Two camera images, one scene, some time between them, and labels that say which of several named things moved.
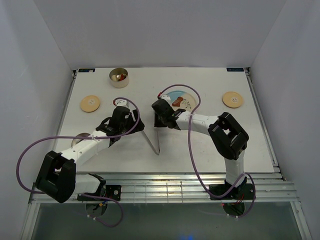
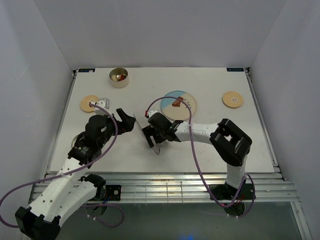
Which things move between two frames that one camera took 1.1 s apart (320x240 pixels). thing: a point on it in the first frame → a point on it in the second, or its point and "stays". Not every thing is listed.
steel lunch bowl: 119,78 stays
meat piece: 177,102 stays
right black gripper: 157,123 → 149,131
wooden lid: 232,99 stays
